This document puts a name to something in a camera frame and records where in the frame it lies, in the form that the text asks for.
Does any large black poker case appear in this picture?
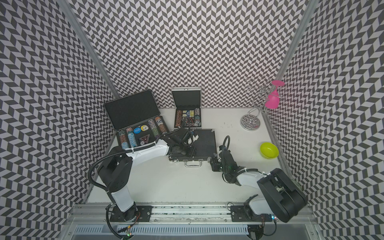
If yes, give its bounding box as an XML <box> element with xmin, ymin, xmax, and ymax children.
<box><xmin>104</xmin><ymin>90</ymin><xmax>170</xmax><ymax>150</ymax></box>

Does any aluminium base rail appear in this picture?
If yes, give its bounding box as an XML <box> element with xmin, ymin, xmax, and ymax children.
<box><xmin>59</xmin><ymin>203</ymin><xmax>324</xmax><ymax>240</ymax></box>

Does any chrome glass holder stand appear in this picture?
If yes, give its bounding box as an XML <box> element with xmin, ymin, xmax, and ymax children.
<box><xmin>240</xmin><ymin>81</ymin><xmax>285</xmax><ymax>131</ymax></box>

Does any black textured poker case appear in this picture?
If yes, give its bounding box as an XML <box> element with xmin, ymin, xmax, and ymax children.
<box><xmin>169</xmin><ymin>129</ymin><xmax>218</xmax><ymax>168</ymax></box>

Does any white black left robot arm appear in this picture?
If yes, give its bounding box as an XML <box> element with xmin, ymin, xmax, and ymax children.
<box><xmin>87</xmin><ymin>128</ymin><xmax>195</xmax><ymax>213</ymax></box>

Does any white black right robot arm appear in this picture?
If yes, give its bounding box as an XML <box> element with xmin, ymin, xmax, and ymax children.
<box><xmin>213</xmin><ymin>145</ymin><xmax>308</xmax><ymax>223</ymax></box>

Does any pink plastic wine glass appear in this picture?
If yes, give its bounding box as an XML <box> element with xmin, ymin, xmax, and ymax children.
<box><xmin>265</xmin><ymin>80</ymin><xmax>285</xmax><ymax>110</ymax></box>

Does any lime green plastic bowl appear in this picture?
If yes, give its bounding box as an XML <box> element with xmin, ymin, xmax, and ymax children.
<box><xmin>260</xmin><ymin>142</ymin><xmax>279</xmax><ymax>159</ymax></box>

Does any small silver poker case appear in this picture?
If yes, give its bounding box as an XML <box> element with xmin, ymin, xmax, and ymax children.
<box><xmin>172</xmin><ymin>87</ymin><xmax>202</xmax><ymax>129</ymax></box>

